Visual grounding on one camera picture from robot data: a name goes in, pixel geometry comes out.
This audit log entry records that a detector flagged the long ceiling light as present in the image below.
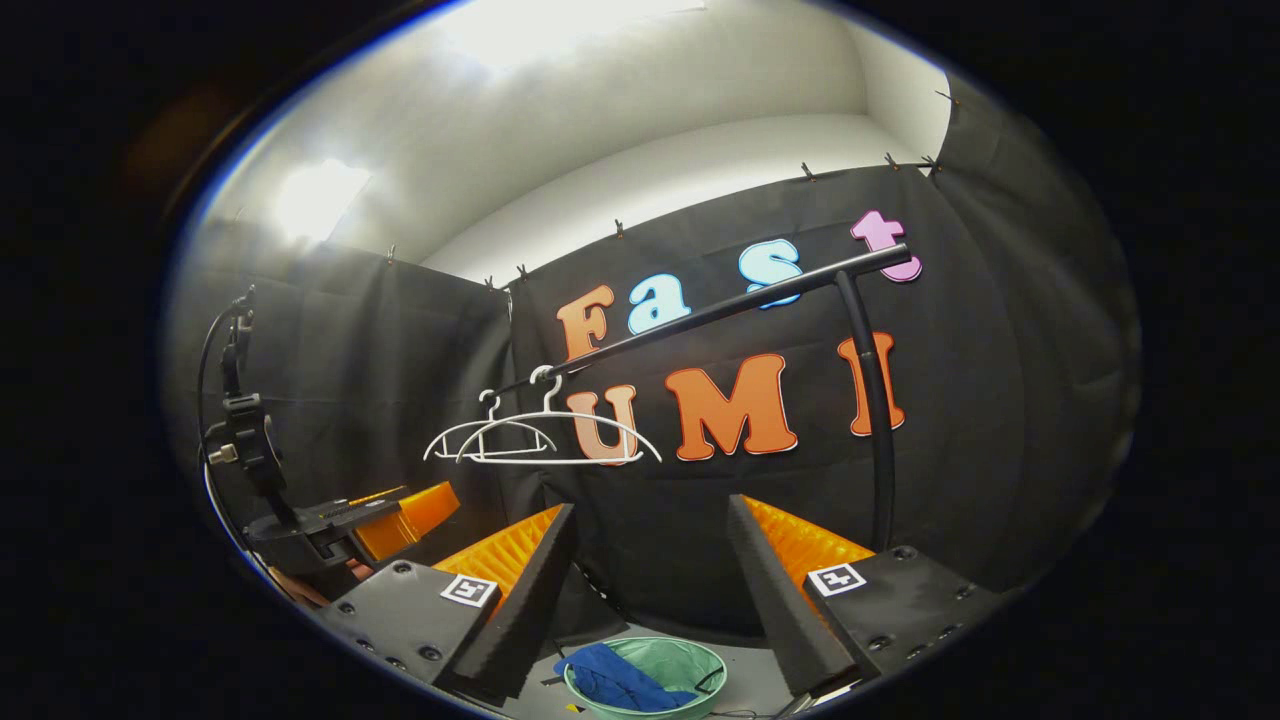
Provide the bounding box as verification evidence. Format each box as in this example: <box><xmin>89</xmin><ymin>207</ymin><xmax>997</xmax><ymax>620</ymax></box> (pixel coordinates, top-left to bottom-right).
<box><xmin>440</xmin><ymin>0</ymin><xmax>711</xmax><ymax>71</ymax></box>

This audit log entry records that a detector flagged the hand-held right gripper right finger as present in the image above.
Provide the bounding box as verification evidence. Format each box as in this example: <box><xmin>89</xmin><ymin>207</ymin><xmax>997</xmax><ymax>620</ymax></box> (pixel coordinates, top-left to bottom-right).
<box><xmin>725</xmin><ymin>493</ymin><xmax>1006</xmax><ymax>699</ymax></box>

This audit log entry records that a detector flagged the blue corduroy jacket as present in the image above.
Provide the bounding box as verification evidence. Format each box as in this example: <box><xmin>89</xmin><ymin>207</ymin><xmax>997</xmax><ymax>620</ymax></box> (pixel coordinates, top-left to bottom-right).
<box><xmin>553</xmin><ymin>642</ymin><xmax>698</xmax><ymax>713</ymax></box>

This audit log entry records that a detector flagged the white plastic hanger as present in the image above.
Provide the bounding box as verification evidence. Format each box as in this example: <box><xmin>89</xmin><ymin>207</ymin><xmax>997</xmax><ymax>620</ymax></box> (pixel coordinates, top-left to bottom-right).
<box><xmin>457</xmin><ymin>365</ymin><xmax>663</xmax><ymax>467</ymax></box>
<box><xmin>423</xmin><ymin>390</ymin><xmax>558</xmax><ymax>463</ymax></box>

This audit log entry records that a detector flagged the row of black clips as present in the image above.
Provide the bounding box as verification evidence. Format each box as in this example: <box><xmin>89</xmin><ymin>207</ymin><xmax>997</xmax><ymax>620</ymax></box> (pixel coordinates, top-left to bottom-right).
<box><xmin>385</xmin><ymin>90</ymin><xmax>961</xmax><ymax>291</ymax></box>

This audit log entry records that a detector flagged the green laundry hamper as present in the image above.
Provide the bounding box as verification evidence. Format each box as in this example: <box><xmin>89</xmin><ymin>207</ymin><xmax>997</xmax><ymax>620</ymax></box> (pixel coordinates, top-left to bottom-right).
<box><xmin>563</xmin><ymin>636</ymin><xmax>729</xmax><ymax>720</ymax></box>

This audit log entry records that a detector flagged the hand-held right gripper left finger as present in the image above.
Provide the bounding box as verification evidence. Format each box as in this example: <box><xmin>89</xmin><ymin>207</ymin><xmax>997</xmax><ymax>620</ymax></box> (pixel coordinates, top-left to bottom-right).
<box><xmin>318</xmin><ymin>503</ymin><xmax>579</xmax><ymax>706</ymax></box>

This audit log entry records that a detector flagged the black clothes rack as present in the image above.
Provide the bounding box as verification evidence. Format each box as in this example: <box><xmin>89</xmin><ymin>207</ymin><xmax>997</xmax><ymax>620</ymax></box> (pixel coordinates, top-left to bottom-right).
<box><xmin>493</xmin><ymin>243</ymin><xmax>913</xmax><ymax>553</ymax></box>

